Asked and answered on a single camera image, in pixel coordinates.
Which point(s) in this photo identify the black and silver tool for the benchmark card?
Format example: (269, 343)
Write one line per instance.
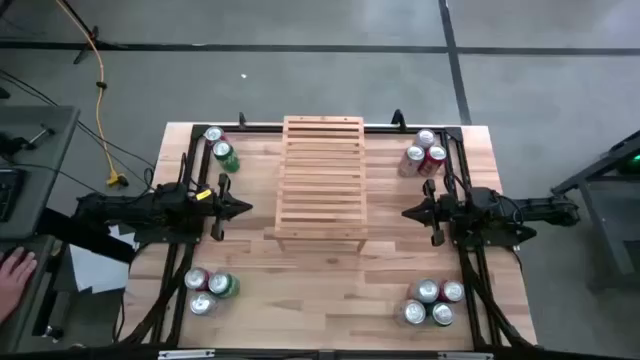
(40, 135)

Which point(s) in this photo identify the silver Diet Coke can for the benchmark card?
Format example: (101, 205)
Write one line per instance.
(202, 303)
(426, 290)
(414, 312)
(426, 137)
(412, 160)

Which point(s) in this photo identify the white paper sheets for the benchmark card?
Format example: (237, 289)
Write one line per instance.
(95, 272)

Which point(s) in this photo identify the wooden slatted shelf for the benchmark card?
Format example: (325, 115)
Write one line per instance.
(320, 190)

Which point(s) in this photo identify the red Coca-Cola can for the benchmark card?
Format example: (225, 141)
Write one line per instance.
(452, 291)
(214, 133)
(196, 278)
(433, 160)

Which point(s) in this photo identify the grey desk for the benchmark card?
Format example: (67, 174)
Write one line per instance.
(35, 330)
(65, 125)

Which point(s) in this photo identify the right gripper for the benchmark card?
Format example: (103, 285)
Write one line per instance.
(440, 212)

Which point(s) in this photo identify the green Sprite can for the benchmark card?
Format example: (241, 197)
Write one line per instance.
(222, 284)
(227, 159)
(443, 314)

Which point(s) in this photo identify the grey metal cart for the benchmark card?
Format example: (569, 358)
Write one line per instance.
(605, 227)

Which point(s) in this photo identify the black keyboard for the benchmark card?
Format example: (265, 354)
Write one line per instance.
(10, 195)

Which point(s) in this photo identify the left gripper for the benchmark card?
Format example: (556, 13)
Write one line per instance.
(220, 207)

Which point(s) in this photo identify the black table clamp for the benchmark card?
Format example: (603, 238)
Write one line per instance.
(242, 120)
(398, 120)

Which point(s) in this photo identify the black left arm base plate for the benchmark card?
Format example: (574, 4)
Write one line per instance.
(160, 237)

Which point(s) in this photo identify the person's hand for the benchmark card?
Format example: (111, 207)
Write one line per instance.
(15, 280)

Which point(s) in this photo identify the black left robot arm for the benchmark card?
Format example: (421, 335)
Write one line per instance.
(125, 210)

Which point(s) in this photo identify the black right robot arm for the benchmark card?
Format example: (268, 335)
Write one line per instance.
(530, 207)

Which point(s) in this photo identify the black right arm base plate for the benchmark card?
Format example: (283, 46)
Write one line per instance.
(495, 239)

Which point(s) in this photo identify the black tripod stand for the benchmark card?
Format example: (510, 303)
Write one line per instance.
(94, 37)

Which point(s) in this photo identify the silver edge bracket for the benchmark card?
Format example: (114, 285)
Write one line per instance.
(465, 356)
(185, 354)

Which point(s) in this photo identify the black diagonal beam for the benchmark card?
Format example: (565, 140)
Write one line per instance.
(90, 240)

